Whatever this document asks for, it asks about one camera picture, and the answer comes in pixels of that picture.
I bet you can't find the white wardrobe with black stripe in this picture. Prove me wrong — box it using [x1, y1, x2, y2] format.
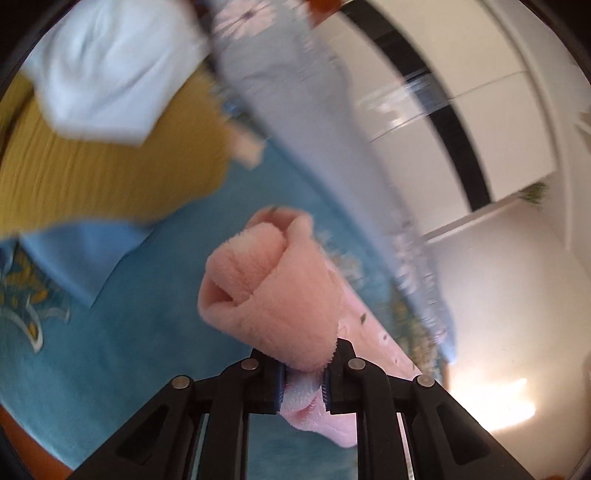
[318, 1, 590, 251]

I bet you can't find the mustard yellow garment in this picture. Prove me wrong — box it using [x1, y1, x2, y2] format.
[0, 68, 230, 238]

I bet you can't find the orange wooden headboard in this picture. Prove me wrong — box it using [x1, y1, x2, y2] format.
[304, 0, 349, 26]

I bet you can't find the light blue daisy quilt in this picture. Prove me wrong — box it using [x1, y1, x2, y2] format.
[207, 1, 457, 363]

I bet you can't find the teal floral bed blanket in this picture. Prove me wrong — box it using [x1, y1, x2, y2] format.
[0, 138, 445, 480]

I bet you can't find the pink fleece floral garment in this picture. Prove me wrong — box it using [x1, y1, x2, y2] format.
[197, 207, 420, 448]

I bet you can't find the orange wooden bed frame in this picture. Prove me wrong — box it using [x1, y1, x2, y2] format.
[1, 407, 72, 480]

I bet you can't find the white folded garment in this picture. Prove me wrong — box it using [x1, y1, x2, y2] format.
[22, 0, 208, 145]

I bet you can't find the light blue folded garment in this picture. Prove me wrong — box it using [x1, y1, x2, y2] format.
[19, 221, 153, 307]

